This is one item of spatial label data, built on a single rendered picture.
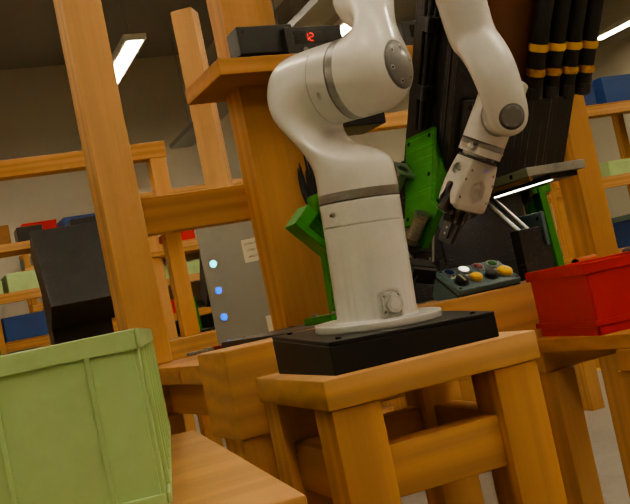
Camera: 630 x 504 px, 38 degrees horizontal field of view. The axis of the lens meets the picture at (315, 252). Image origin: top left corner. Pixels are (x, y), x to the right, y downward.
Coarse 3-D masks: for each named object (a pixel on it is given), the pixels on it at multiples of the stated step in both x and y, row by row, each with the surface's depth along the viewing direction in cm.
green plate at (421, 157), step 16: (432, 128) 200; (416, 144) 206; (432, 144) 200; (416, 160) 205; (432, 160) 199; (416, 176) 204; (432, 176) 198; (416, 192) 204; (432, 192) 198; (416, 208) 203
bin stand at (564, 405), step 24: (552, 336) 163; (576, 336) 154; (600, 336) 147; (624, 336) 142; (552, 360) 162; (576, 360) 164; (624, 360) 143; (552, 384) 160; (576, 384) 161; (624, 384) 145; (552, 408) 161; (576, 408) 161; (552, 432) 162; (576, 432) 160; (576, 456) 159; (576, 480) 159
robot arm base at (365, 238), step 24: (336, 216) 130; (360, 216) 128; (384, 216) 129; (336, 240) 130; (360, 240) 129; (384, 240) 129; (336, 264) 131; (360, 264) 129; (384, 264) 129; (408, 264) 132; (336, 288) 132; (360, 288) 129; (384, 288) 129; (408, 288) 131; (336, 312) 133; (360, 312) 129; (384, 312) 129; (408, 312) 130; (432, 312) 129
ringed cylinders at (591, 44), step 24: (552, 0) 191; (576, 0) 195; (600, 0) 198; (552, 24) 196; (576, 24) 197; (528, 48) 197; (552, 48) 197; (576, 48) 199; (528, 72) 198; (552, 72) 199; (576, 72) 202; (528, 96) 199; (552, 96) 201
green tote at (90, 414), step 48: (96, 336) 78; (144, 336) 94; (0, 384) 77; (48, 384) 78; (96, 384) 78; (144, 384) 79; (0, 432) 76; (48, 432) 77; (96, 432) 78; (144, 432) 79; (0, 480) 76; (48, 480) 77; (96, 480) 78; (144, 480) 78
